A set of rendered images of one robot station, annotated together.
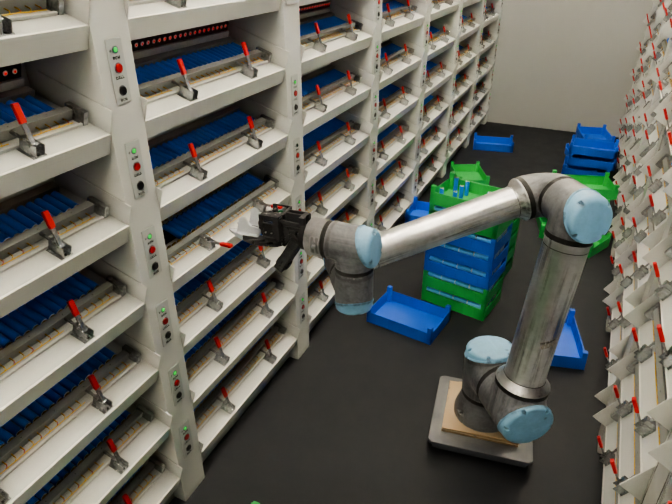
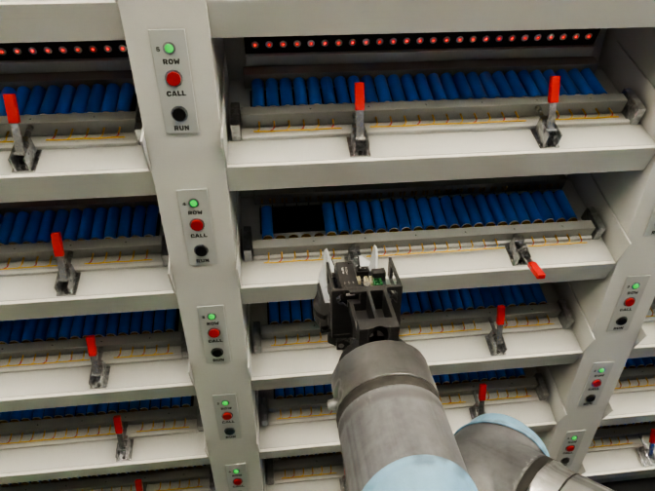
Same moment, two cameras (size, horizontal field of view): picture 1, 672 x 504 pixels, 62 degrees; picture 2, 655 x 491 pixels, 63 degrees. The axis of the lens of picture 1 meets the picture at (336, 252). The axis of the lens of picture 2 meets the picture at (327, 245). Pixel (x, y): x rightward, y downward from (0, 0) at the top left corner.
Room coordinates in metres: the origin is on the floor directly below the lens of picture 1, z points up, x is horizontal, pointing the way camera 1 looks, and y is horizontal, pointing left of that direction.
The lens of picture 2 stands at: (0.94, -0.21, 1.21)
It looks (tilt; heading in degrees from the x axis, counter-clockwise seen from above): 34 degrees down; 59
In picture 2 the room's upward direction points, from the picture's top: straight up
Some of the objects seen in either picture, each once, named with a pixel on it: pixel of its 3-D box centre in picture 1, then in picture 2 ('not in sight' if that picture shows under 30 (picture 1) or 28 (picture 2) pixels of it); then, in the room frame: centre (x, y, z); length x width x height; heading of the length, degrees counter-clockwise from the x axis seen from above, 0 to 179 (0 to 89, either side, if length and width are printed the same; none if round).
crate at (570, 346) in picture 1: (553, 334); not in sight; (1.81, -0.88, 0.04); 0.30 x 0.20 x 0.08; 169
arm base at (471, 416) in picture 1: (484, 399); not in sight; (1.36, -0.49, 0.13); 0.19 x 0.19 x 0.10
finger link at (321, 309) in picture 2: (260, 238); (333, 308); (1.19, 0.18, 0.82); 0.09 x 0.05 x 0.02; 73
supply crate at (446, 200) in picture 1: (473, 195); not in sight; (2.13, -0.57, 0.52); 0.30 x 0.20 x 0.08; 55
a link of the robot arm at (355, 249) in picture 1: (352, 244); (404, 478); (1.12, -0.04, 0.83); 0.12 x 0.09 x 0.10; 66
